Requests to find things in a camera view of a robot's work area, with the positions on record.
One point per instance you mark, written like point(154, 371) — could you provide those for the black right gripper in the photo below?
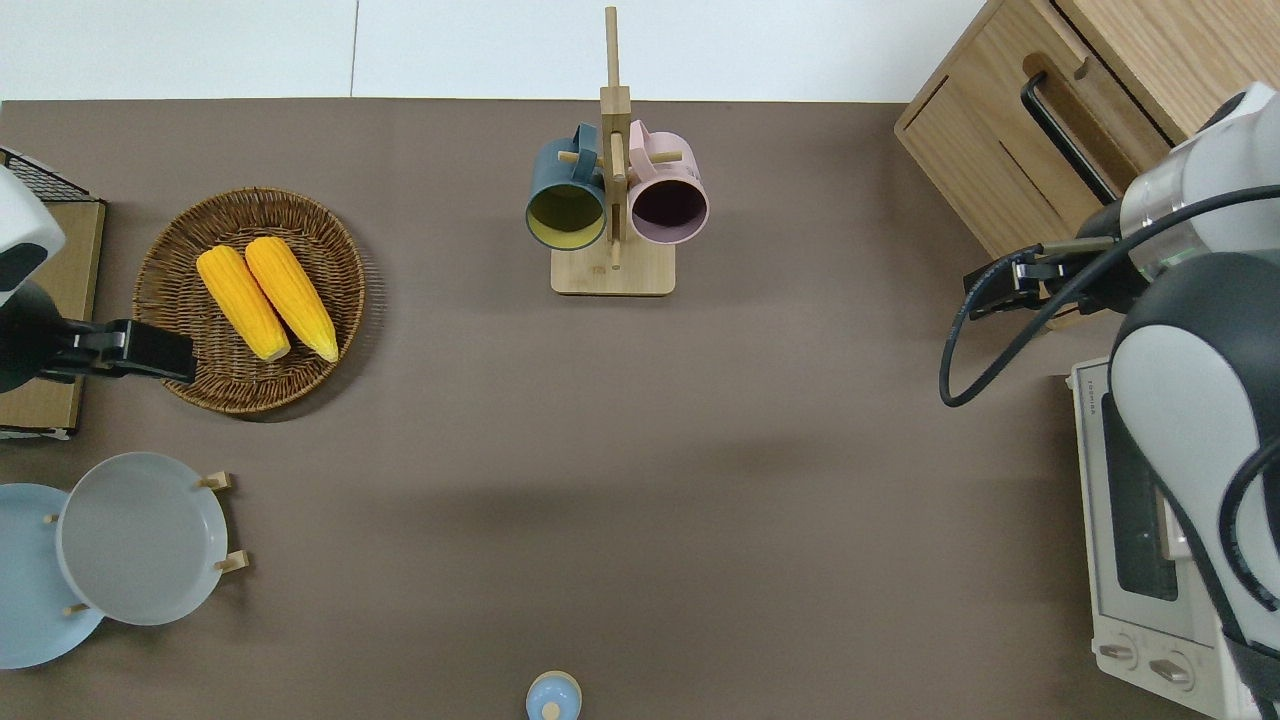
point(1040, 275)

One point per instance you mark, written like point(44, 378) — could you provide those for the light blue lidded jar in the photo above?
point(553, 698)

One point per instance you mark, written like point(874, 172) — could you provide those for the wooden mug tree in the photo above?
point(613, 272)

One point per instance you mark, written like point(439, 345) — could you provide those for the grey plate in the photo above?
point(140, 540)

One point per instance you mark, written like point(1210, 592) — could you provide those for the light blue plate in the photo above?
point(30, 600)

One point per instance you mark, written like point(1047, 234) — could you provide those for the teal mug with yellow inside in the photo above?
point(566, 215)

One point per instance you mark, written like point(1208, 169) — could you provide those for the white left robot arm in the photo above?
point(20, 220)

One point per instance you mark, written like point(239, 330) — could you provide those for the white toaster oven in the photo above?
point(1130, 620)

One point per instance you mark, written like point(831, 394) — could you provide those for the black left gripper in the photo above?
point(90, 352)

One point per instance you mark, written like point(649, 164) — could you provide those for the pink mug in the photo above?
point(668, 205)

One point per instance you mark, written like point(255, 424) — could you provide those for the brown table mat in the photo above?
point(620, 480)

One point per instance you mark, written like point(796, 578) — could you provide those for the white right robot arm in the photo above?
point(1180, 400)

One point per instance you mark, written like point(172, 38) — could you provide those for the wooden cabinet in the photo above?
point(1190, 50)

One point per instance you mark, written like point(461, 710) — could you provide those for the yellow corn cob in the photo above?
point(292, 297)
point(243, 303)

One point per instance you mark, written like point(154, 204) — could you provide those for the wooden plate rack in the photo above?
point(222, 481)

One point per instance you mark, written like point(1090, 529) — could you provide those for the brown wicker basket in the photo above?
point(180, 270)

